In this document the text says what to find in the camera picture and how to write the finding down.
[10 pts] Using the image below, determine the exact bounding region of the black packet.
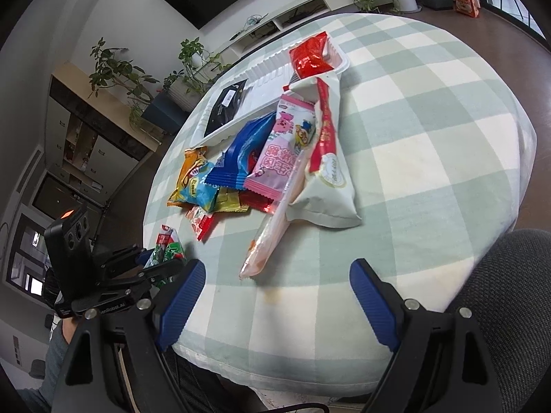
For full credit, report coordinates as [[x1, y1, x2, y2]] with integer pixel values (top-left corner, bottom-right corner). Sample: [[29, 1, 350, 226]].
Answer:
[[204, 78, 254, 138]]

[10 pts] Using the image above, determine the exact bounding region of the yellow snack packet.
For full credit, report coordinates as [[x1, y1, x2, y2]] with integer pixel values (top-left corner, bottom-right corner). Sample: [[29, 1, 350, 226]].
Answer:
[[213, 185, 250, 213]]

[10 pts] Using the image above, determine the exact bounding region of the plant in white ribbed pot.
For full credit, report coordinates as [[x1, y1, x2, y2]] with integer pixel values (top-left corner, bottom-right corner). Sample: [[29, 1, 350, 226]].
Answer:
[[161, 69, 205, 113]]

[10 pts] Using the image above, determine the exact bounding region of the green snack packet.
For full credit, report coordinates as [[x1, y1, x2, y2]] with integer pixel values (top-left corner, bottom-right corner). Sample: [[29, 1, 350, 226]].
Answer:
[[144, 224, 187, 289]]

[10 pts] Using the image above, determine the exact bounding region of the person's dark clothing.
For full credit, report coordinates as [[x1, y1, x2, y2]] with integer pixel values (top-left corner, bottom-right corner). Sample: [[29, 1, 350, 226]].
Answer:
[[166, 346, 225, 413]]

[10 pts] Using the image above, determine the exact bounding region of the white packet with red label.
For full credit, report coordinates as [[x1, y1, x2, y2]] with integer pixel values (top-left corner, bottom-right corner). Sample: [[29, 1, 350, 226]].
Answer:
[[282, 73, 362, 229]]

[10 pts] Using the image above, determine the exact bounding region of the dark blue snack packet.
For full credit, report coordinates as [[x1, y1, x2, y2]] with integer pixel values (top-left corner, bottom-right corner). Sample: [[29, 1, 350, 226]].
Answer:
[[204, 111, 276, 190]]

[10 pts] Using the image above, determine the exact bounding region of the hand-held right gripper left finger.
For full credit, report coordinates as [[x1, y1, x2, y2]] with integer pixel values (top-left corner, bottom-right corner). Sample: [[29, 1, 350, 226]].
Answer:
[[52, 259, 206, 413]]

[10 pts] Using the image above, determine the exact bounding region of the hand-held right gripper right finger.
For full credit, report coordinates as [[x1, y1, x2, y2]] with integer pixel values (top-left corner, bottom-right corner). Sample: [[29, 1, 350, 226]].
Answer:
[[350, 259, 502, 413]]

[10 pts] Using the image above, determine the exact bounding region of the person's left forearm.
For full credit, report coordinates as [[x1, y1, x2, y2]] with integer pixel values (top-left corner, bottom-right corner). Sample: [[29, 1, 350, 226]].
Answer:
[[30, 320, 78, 413]]

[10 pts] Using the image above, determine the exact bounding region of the dark glass door cabinet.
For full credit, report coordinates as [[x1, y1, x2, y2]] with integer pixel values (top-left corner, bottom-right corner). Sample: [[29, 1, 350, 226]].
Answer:
[[32, 172, 108, 224]]

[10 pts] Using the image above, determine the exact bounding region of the black cable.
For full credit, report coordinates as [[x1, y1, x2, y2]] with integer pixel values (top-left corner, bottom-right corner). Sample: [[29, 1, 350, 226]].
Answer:
[[264, 402, 332, 413]]

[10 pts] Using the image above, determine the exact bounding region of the pink snack packet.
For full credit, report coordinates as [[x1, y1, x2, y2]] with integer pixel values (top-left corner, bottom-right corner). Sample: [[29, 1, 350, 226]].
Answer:
[[244, 94, 319, 201]]

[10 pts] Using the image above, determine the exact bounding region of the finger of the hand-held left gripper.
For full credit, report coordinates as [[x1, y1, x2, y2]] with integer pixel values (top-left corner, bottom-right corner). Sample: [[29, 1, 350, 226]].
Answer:
[[97, 245, 149, 277], [107, 259, 187, 292]]

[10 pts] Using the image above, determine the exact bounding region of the white television console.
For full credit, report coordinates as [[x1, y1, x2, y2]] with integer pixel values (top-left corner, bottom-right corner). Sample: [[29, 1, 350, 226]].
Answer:
[[226, 0, 384, 59]]

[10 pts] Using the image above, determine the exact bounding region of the orange snack packet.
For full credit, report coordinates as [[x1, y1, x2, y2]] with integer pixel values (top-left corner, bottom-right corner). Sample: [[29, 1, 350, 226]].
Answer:
[[167, 146, 209, 207]]

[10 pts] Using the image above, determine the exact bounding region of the white plastic tray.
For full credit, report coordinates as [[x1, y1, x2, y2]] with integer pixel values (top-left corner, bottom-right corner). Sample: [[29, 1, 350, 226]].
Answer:
[[188, 43, 350, 149]]

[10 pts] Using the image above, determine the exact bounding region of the clear long sausage packet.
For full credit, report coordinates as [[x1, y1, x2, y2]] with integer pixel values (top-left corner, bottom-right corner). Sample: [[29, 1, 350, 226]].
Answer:
[[239, 155, 313, 280]]

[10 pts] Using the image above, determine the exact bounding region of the grey fabric chair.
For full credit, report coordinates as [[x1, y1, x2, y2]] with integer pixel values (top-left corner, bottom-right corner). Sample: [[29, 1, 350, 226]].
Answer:
[[443, 228, 551, 413]]

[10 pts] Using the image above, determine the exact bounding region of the wooden cabinet with white doors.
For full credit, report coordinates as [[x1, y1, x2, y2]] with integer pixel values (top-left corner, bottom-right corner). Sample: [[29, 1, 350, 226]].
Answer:
[[43, 62, 162, 194]]

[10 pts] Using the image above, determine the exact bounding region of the small red snack packet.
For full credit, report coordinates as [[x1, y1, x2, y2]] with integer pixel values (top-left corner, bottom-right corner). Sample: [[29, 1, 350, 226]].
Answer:
[[239, 189, 276, 215]]

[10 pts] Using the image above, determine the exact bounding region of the teal cable bundle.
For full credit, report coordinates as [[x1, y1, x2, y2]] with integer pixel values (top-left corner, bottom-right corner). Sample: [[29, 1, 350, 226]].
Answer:
[[243, 14, 272, 31]]

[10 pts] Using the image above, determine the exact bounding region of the small red and white packet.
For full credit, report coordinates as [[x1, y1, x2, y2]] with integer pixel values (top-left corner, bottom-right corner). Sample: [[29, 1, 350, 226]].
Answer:
[[185, 205, 216, 242]]

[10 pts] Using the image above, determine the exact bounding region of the tall plant in dark blue pot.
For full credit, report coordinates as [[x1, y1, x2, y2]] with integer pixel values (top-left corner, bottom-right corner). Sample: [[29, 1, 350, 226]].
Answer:
[[88, 36, 188, 136]]

